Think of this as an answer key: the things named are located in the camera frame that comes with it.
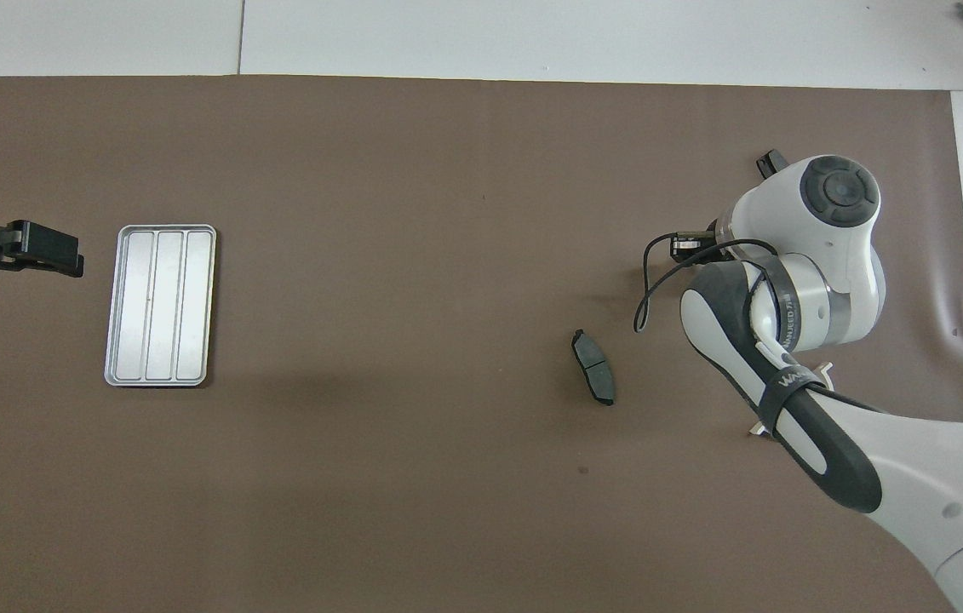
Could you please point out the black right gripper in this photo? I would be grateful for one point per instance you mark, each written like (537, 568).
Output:
(694, 243)

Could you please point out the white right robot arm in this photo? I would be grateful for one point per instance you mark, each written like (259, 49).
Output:
(830, 247)

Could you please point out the silver metal tray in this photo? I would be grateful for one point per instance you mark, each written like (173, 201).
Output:
(157, 306)

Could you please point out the dark grey brake pad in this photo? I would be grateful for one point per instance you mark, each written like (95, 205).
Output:
(769, 163)
(593, 366)

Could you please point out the brown table mat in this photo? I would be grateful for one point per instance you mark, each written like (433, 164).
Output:
(362, 477)

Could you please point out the white curved plastic bracket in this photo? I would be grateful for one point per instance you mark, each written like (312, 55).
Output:
(758, 431)

